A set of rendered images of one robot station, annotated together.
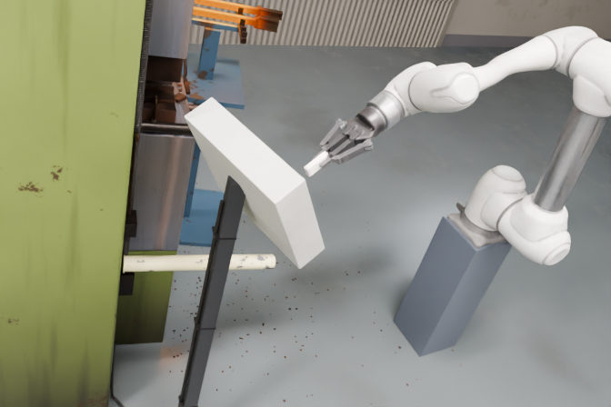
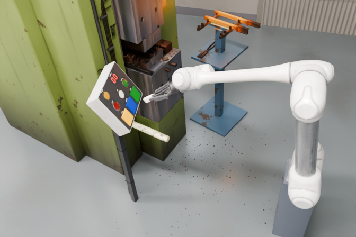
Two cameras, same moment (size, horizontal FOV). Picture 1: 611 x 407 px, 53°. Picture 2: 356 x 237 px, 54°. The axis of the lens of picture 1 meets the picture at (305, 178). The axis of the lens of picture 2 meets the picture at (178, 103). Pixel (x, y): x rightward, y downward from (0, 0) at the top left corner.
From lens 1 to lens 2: 1.63 m
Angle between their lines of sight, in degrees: 48
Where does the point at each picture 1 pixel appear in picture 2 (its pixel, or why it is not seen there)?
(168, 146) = (143, 78)
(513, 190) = not seen: hidden behind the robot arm
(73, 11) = (68, 25)
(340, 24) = not seen: outside the picture
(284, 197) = (89, 102)
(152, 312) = (156, 146)
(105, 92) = (83, 52)
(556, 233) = (301, 189)
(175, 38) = (132, 35)
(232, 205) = not seen: hidden behind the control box
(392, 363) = (252, 227)
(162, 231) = (150, 112)
